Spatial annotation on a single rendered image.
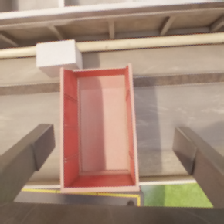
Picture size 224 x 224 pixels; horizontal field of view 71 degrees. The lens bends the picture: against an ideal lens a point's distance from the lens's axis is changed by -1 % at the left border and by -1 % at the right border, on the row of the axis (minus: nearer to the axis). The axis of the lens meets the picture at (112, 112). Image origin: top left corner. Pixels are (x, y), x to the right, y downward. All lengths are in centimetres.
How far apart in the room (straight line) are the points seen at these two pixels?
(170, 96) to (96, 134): 29
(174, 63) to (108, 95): 26
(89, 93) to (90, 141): 17
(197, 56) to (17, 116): 68
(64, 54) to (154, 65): 31
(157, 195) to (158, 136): 89
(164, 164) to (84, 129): 29
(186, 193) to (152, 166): 92
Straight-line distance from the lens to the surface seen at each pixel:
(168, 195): 143
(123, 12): 49
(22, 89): 68
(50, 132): 16
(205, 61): 68
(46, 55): 55
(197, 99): 62
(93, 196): 102
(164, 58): 63
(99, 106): 56
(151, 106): 57
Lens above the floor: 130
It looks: 82 degrees down
